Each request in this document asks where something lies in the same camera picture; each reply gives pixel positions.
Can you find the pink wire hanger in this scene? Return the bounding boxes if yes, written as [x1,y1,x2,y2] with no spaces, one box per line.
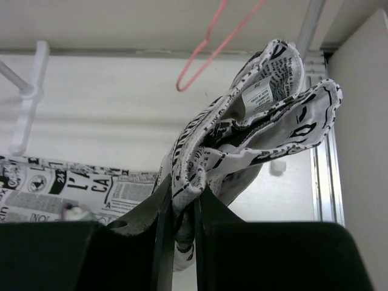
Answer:
[175,0,267,92]

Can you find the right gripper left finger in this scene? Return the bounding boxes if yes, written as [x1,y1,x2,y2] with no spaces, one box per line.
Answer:
[1,178,173,290]

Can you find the white garment rack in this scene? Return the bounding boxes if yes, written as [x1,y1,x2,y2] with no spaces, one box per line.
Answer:
[0,0,327,154]

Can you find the aluminium side rail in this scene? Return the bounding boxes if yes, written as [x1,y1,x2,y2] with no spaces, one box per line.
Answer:
[304,50,346,227]

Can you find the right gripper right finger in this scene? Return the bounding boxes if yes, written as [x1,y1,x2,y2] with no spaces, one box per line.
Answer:
[194,188,373,290]

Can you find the newspaper print trousers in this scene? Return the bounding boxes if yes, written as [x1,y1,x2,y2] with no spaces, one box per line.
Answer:
[1,39,343,271]

